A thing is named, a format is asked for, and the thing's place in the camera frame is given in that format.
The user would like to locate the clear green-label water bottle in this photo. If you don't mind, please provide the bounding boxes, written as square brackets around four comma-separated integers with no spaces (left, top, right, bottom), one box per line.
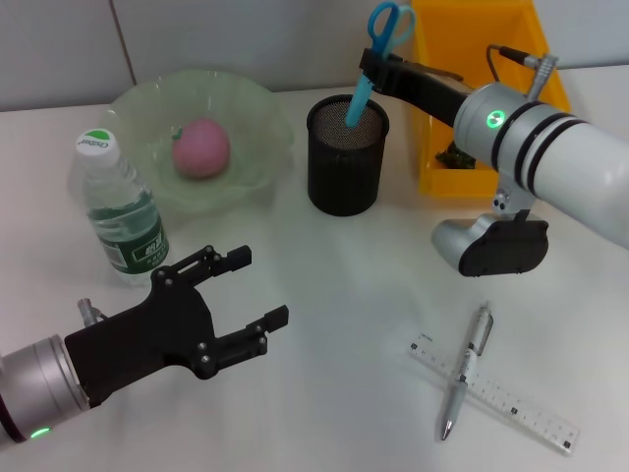
[72,126,174,287]

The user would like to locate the right gripper plug and cable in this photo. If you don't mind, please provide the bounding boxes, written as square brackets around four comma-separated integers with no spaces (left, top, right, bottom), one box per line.
[486,43,561,102]

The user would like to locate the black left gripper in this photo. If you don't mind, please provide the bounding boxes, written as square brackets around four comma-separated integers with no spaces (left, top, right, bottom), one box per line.
[63,244,291,410]

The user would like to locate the grey white ballpoint pen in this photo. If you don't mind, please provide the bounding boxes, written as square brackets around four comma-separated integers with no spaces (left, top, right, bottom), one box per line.
[440,300,494,440]

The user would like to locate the blue scissors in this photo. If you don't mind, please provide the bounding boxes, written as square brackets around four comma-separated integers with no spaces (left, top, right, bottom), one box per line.
[345,1,418,130]

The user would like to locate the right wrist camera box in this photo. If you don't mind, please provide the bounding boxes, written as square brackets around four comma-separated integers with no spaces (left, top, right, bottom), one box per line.
[430,186,550,279]

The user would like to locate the yellow plastic bin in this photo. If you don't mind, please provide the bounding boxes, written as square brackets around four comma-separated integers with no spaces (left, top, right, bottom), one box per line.
[410,0,572,200]

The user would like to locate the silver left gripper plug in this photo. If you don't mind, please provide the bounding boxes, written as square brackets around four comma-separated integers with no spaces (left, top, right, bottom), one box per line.
[77,296,108,328]

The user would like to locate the green glass fruit plate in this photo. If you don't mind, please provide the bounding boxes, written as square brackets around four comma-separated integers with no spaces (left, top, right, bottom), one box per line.
[90,68,297,217]

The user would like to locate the green plastic wrapper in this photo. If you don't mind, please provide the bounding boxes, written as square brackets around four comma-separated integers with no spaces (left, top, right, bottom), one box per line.
[434,142,479,171]

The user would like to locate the clear plastic ruler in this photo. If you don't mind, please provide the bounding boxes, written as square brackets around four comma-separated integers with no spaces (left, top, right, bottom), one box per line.
[407,329,581,456]

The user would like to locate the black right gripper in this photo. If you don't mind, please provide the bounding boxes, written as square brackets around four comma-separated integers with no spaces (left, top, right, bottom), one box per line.
[358,47,482,132]

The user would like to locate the pink toy peach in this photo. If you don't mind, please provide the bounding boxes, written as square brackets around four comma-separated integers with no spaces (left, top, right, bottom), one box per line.
[171,117,231,181]

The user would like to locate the black mesh pen holder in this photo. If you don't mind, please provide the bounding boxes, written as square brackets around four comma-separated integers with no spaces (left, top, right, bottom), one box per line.
[306,93,390,217]

